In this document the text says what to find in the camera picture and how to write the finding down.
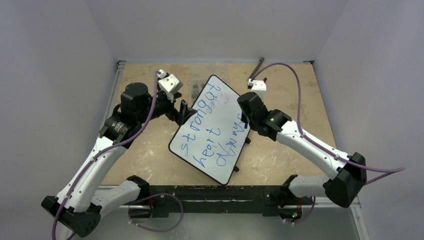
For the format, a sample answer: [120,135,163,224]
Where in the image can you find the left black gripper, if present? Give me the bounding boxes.
[137,91,196,125]

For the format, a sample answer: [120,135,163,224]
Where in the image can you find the white whiteboard black frame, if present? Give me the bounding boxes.
[168,75,251,185]

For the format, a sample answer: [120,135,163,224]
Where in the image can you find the white marker pen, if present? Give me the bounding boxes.
[241,114,249,129]

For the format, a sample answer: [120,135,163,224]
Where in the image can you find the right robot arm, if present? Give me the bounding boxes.
[237,92,367,208]

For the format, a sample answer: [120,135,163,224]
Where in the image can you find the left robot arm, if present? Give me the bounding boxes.
[41,80,195,239]

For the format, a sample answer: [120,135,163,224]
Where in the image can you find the clear plastic screw box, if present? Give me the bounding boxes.
[190,63,228,103]

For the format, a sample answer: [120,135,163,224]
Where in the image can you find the black metal allen key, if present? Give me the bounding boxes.
[247,57,265,86]

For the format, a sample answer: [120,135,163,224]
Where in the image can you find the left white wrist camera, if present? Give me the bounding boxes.
[156,69,184,103]

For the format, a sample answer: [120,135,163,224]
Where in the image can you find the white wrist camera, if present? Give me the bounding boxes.
[247,78,267,102]
[156,69,184,103]

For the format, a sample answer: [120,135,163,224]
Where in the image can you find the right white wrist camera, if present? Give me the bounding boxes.
[247,78,267,102]

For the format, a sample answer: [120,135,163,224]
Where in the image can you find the aluminium rail frame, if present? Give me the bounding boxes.
[89,60,127,160]

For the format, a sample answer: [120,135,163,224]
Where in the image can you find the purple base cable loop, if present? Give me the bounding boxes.
[127,192,185,233]

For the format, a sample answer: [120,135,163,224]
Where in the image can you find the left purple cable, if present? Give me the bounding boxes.
[51,70,163,240]

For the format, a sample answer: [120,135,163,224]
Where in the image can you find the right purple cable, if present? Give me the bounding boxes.
[250,62,406,186]

